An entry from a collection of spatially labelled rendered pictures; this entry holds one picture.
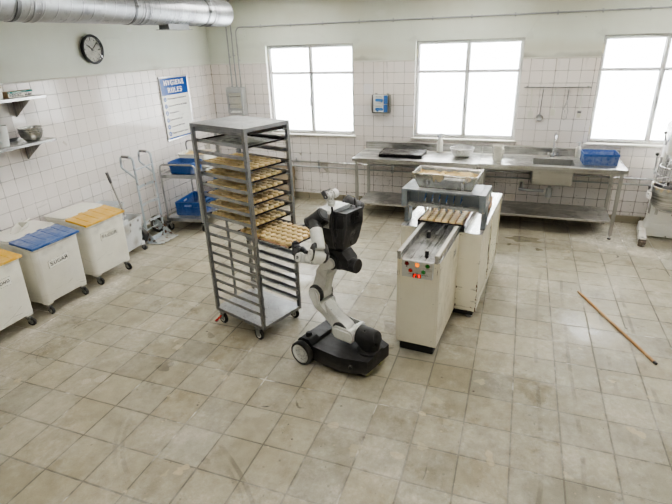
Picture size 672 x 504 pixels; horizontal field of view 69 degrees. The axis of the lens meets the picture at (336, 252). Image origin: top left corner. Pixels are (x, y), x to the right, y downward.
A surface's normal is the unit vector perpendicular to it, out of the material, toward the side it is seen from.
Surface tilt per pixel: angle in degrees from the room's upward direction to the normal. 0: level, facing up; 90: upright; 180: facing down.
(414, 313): 90
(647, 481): 0
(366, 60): 90
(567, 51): 90
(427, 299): 90
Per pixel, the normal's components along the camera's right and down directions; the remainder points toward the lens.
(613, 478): -0.03, -0.92
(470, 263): -0.42, 0.37
